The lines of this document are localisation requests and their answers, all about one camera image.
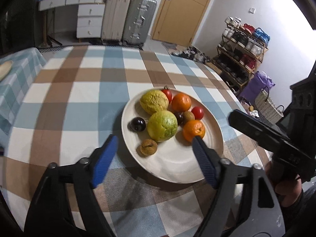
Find side table blue checkered cloth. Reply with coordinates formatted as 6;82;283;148
1;48;46;133

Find dark purple plum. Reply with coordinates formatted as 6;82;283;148
174;112;184;125
130;117;146;132

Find orange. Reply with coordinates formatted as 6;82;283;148
182;120;206;143
171;93;192;112

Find checkered tablecloth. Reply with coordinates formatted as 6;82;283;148
2;46;268;236

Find silver suitcase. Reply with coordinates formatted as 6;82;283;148
122;0;157;47

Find smooth green guava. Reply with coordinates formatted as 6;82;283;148
147;110;178;142

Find woven striped basket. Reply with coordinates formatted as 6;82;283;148
254;86;285;126

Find red tomato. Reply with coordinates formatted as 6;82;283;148
191;106;204;120
161;86;172;104

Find brown kiwi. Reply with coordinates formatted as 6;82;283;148
140;139;158;156
183;111;195;125

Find wrinkled yellow-green guava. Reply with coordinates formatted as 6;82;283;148
139;89;169;115

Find wooden shoe rack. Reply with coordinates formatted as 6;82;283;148
211;17;271;95

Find white drawer desk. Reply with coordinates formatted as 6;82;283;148
39;0;105;39

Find person right hand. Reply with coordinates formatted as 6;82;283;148
265;161;303;208

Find beige suitcase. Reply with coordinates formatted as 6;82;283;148
101;0;131;41

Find purple bag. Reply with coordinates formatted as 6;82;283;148
238;71;275;104

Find wooden door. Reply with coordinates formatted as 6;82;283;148
151;0;210;47

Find cream round plate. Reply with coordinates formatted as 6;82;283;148
121;87;224;184

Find small beige plate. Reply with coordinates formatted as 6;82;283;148
0;60;13;81

